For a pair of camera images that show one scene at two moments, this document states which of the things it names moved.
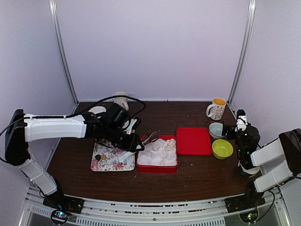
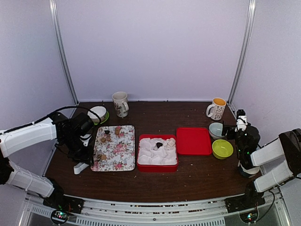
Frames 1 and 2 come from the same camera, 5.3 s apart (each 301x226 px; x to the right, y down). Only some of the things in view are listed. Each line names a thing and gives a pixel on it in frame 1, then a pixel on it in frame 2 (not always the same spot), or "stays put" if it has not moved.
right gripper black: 231,128 stays put
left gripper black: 131,145 to 86,157
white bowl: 97,109 stays put
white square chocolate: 171,144 stays put
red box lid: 194,141 stays put
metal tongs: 149,137 to 78,167
